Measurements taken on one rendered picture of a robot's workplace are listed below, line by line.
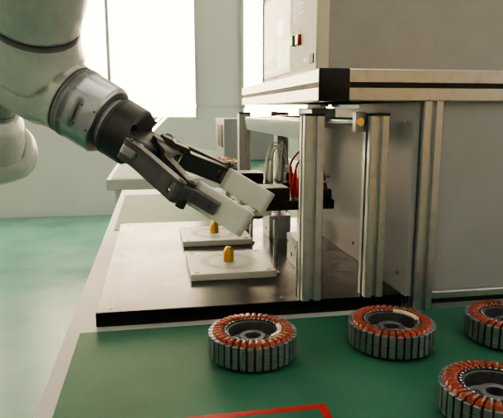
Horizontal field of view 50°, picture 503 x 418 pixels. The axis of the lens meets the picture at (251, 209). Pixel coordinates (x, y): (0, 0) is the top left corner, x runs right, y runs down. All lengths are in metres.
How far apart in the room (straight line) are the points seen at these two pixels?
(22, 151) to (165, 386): 0.95
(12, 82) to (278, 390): 0.46
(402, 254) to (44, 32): 0.59
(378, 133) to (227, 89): 4.94
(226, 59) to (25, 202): 2.49
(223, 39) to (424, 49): 4.88
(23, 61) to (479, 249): 0.71
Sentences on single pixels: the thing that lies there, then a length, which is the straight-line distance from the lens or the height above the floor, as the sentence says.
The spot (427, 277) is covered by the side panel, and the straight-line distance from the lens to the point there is 0.89.
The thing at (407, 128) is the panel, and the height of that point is 1.03.
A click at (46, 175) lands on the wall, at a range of 5.82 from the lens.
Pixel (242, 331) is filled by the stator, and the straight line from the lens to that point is 0.73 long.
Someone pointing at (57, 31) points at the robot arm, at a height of 1.14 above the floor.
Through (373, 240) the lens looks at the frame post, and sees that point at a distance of 0.86.
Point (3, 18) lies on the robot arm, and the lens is 0.66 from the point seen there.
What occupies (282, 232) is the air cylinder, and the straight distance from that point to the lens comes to 1.24.
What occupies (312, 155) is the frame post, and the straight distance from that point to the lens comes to 0.81.
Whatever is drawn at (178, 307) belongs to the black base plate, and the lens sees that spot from 0.82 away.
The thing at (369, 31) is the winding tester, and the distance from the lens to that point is 0.94.
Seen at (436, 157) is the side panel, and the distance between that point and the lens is 0.86.
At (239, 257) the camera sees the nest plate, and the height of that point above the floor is 0.78.
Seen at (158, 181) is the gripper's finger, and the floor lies 0.98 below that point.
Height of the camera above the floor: 1.06
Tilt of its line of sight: 10 degrees down
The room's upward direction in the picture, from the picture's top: straight up
